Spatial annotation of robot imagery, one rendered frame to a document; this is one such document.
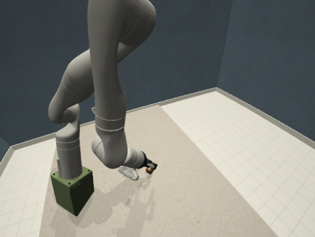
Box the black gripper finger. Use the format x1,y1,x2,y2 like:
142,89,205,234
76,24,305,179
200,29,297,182
145,158,158,170

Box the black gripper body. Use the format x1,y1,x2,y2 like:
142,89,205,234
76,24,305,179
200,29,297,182
137,152,150,169

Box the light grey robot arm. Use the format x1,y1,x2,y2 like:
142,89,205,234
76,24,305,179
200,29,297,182
49,0,156,181

